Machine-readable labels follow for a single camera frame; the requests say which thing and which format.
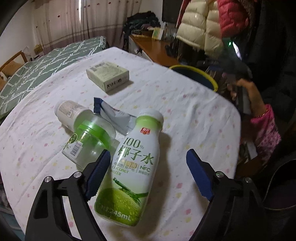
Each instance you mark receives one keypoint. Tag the grey blue foil wrapper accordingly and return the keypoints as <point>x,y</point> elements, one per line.
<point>121,121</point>

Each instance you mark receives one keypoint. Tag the green coconut water bottle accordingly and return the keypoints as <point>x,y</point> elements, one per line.
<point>124,192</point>

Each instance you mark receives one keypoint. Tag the cream puffer jacket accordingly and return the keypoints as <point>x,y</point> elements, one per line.
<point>200,28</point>

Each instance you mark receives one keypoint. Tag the pink striped curtain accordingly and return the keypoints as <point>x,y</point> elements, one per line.
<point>62,22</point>

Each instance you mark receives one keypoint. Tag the wooden desk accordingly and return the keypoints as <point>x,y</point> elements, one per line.
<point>151,49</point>

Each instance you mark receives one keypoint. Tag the white cardboard box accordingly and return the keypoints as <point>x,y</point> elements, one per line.
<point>108,76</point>

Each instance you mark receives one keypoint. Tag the green patterned quilt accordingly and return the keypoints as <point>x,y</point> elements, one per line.
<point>33,73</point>

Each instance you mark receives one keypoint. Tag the pink floral garment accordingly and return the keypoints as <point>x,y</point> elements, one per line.
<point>267,136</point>

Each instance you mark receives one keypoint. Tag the person right hand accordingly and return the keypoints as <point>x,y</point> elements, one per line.
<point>244,95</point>

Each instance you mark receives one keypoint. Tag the red puffer jacket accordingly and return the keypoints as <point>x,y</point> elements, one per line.
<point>232,18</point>

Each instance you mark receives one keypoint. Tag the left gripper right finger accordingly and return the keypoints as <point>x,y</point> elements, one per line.
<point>202,172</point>

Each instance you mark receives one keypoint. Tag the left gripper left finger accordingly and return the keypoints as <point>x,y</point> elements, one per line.
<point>95,172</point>

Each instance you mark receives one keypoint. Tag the yellow rimmed dark trash bin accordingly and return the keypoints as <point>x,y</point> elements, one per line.
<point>196,75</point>

